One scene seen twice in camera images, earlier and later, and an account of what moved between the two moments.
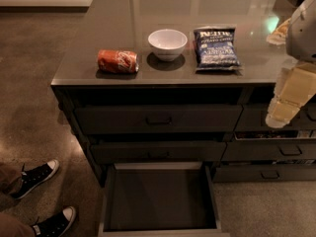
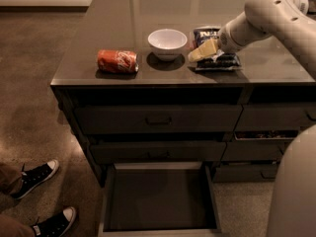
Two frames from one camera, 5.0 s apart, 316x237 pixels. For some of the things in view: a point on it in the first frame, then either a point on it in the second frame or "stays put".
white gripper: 302,39 -> 227,40
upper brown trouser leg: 10,175 stays put
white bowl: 168,43 stays put
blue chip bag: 216,49 stays put
